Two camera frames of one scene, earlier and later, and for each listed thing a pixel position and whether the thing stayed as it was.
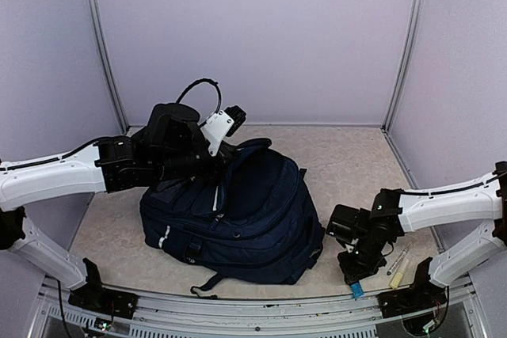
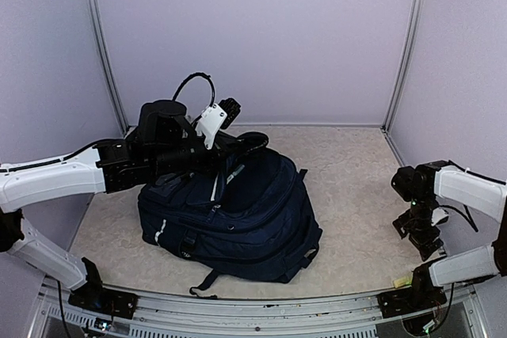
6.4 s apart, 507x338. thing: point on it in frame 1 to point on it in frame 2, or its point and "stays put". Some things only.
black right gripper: (354, 273) to (421, 241)
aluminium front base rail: (50, 315) stays put
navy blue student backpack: (254, 220) stays put
